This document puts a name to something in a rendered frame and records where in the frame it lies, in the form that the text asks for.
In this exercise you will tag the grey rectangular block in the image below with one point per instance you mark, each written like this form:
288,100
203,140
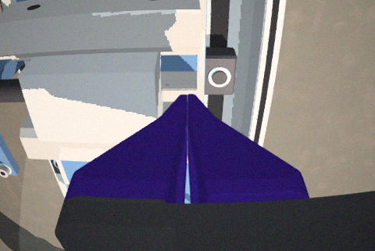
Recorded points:
92,98

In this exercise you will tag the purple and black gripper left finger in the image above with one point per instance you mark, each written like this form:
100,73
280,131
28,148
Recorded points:
144,165

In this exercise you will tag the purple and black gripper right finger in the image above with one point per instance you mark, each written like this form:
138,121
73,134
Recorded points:
232,168

